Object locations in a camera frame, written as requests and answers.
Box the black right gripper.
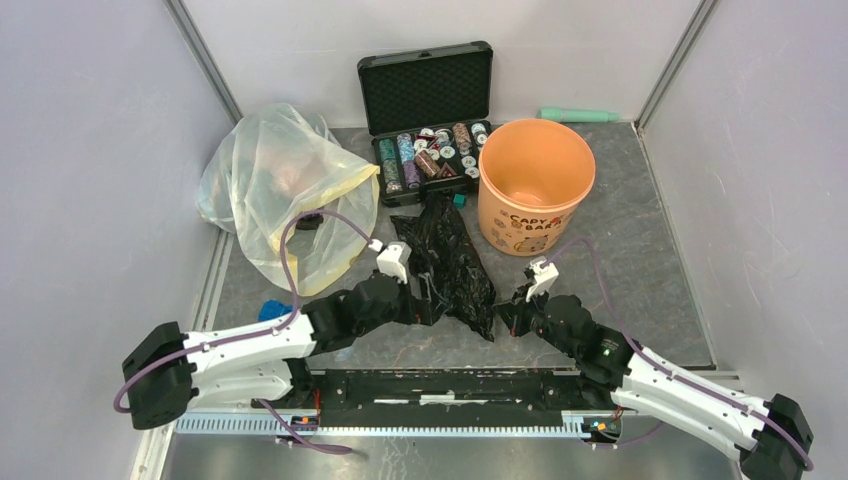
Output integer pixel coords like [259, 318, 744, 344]
[491, 282, 577, 358]

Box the black plastic trash bag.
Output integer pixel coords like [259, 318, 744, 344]
[390, 196, 496, 342]

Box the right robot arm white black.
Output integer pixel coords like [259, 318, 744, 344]
[494, 289, 814, 479]

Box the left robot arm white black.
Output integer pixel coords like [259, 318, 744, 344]
[113, 272, 443, 430]

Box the orange plastic trash bin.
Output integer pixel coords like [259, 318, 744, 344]
[477, 119, 596, 257]

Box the blue toy car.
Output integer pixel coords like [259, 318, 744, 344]
[257, 300, 293, 323]

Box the black poker chip case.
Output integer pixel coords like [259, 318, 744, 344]
[357, 41, 494, 207]

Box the translucent yellow plastic bag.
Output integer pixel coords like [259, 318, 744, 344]
[197, 103, 379, 296]

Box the mint green cylinder tool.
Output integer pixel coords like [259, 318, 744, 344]
[537, 107, 620, 123]

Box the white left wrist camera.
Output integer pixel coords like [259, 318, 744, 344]
[367, 239, 411, 284]

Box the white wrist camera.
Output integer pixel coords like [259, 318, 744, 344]
[367, 239, 411, 284]
[524, 256, 559, 302]

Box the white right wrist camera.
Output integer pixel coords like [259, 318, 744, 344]
[524, 256, 559, 302]

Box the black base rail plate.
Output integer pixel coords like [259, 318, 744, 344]
[276, 368, 616, 428]

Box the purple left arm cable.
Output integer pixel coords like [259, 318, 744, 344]
[112, 209, 376, 415]

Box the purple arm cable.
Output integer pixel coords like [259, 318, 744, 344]
[112, 209, 376, 415]
[543, 238, 816, 473]

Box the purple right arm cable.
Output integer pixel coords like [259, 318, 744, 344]
[543, 238, 816, 473]

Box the aluminium frame rail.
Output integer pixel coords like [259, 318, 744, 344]
[164, 0, 243, 125]

